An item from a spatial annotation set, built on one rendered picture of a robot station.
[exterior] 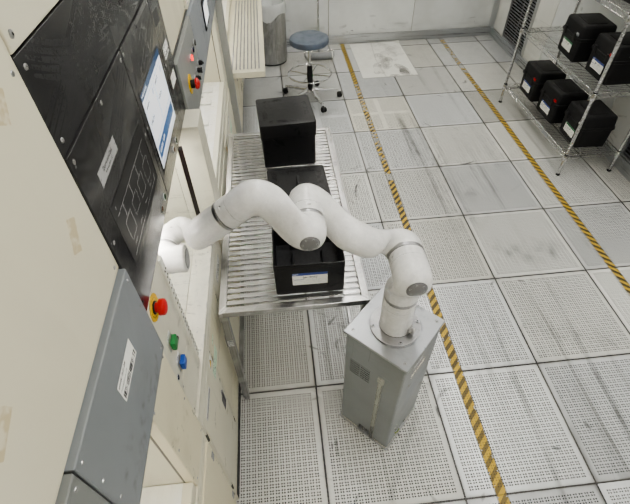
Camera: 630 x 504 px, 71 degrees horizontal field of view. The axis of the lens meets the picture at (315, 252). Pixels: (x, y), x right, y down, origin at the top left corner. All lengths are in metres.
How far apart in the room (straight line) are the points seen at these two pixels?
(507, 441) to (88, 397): 2.05
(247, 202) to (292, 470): 1.46
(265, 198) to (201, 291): 0.68
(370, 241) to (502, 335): 1.61
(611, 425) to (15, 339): 2.55
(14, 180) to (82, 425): 0.35
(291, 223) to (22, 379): 0.72
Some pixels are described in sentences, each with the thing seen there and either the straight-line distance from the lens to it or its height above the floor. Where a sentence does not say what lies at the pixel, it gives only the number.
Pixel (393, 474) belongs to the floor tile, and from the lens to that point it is 2.30.
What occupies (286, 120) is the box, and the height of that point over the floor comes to 1.01.
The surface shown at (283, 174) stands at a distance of 2.21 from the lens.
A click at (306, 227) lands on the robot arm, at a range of 1.14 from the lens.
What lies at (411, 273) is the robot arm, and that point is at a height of 1.18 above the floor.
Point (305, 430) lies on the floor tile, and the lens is 2.34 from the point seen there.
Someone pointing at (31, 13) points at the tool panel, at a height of 1.97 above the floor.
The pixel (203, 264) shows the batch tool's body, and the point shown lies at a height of 0.87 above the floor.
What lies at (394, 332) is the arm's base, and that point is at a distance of 1.66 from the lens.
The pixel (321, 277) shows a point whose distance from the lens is 1.74.
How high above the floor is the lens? 2.18
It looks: 47 degrees down
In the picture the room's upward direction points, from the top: 2 degrees counter-clockwise
